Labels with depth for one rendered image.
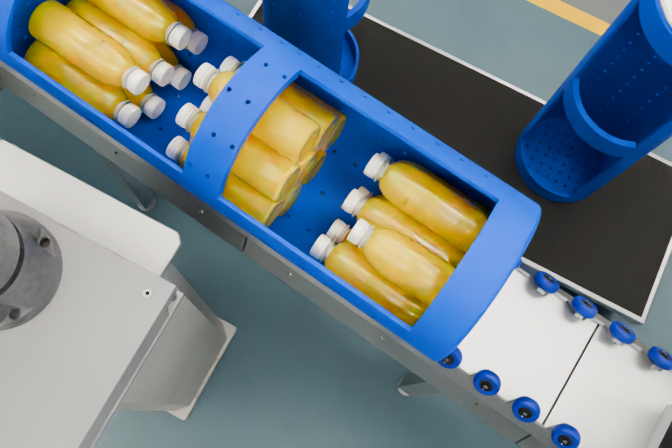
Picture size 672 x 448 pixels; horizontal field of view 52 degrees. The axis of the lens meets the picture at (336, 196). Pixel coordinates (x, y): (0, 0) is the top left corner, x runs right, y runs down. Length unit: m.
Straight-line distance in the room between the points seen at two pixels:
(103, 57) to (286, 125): 0.31
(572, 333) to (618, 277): 0.94
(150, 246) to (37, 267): 0.18
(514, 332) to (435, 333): 0.30
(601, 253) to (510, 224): 1.26
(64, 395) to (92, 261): 0.17
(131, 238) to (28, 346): 0.20
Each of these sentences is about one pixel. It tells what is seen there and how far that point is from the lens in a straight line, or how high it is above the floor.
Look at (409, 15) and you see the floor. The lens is 2.53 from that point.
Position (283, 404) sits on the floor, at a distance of 2.12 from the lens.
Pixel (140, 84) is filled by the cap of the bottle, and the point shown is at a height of 1.12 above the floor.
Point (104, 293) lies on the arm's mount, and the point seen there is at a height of 1.22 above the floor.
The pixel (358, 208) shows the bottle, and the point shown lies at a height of 1.08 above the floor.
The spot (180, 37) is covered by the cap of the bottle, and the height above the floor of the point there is 1.12.
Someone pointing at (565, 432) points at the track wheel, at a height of 0.98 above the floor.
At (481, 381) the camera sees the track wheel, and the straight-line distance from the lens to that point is 1.19.
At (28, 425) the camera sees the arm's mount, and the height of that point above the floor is 1.23.
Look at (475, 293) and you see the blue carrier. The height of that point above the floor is 1.22.
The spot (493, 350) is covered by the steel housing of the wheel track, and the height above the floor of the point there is 0.93.
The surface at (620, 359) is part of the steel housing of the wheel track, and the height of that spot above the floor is 0.93.
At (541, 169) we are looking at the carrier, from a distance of 2.21.
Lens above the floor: 2.12
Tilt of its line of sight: 73 degrees down
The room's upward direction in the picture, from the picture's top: 11 degrees clockwise
